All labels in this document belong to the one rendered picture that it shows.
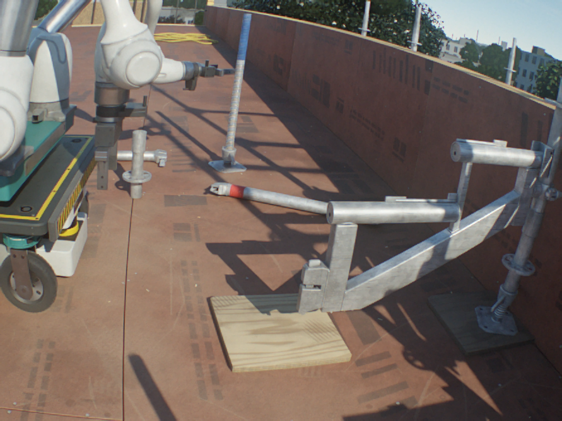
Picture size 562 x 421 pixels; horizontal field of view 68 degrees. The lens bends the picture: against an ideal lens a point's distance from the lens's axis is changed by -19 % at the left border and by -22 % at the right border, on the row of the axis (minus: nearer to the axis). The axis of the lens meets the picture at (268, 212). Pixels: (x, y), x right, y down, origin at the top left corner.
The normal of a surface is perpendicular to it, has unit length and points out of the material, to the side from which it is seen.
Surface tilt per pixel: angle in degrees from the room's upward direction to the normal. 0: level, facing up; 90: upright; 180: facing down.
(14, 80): 75
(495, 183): 90
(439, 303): 0
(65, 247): 0
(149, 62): 102
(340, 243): 90
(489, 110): 90
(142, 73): 97
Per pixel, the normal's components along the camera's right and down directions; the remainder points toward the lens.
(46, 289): 0.05, 0.41
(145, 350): 0.13, -0.91
